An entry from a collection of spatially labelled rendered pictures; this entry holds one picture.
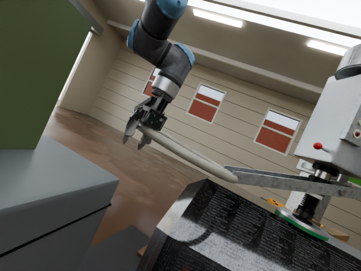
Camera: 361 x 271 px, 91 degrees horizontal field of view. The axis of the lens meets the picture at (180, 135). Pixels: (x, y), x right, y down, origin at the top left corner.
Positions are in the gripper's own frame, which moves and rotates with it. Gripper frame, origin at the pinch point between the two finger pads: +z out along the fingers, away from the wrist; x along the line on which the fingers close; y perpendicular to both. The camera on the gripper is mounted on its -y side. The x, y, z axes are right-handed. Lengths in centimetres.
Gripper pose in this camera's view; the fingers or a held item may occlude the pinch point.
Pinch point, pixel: (131, 143)
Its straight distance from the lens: 65.4
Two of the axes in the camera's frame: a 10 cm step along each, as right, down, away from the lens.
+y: 5.3, 2.9, -8.0
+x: 7.0, 3.9, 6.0
